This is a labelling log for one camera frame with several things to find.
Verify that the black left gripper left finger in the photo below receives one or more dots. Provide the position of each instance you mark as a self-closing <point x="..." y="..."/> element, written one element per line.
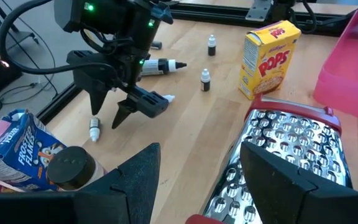
<point x="73" y="208"/>

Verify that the yellow Corn Pops cereal box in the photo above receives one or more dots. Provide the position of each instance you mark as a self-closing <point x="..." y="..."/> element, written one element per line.
<point x="269" y="62"/>

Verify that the small labelled dropper bottle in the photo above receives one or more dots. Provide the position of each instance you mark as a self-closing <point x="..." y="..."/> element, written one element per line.
<point x="94" y="130"/>

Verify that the large black white-capped bottle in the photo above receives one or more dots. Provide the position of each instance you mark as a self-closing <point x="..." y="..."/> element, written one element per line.
<point x="163" y="66"/>

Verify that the small black dropper bottle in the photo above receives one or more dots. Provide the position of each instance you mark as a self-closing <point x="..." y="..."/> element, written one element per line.
<point x="205" y="84"/>
<point x="211" y="49"/>

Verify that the blue Frosted Flakes cereal box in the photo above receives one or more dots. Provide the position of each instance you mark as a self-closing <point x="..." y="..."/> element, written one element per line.
<point x="17" y="149"/>

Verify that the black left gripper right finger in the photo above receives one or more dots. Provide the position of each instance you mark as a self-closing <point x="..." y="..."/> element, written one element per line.
<point x="306" y="208"/>

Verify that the pink plastic bin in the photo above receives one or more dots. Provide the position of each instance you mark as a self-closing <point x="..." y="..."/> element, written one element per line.
<point x="350" y="77"/>

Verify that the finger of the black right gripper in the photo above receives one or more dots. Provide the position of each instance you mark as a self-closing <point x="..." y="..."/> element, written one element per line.
<point x="98" y="98"/>
<point x="124" y="112"/>

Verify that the spice jar black lid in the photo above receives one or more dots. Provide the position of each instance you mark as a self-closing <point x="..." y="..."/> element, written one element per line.
<point x="71" y="168"/>

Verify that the small black cylinder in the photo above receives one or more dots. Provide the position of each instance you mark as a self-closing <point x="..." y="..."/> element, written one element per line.
<point x="156" y="45"/>

